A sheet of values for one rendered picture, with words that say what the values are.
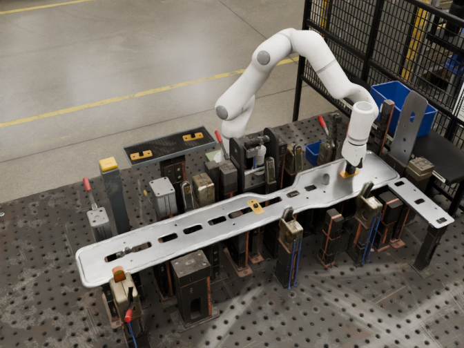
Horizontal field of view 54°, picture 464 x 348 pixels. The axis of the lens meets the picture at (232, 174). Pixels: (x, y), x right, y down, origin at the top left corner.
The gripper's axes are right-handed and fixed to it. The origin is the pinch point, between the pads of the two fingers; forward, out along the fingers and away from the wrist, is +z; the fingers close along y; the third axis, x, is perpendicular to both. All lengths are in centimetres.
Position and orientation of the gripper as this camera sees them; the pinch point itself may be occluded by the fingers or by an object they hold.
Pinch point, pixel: (350, 168)
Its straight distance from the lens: 202.9
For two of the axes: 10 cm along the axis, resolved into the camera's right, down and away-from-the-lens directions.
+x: 9.0, -2.9, 3.3
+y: 4.4, 5.9, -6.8
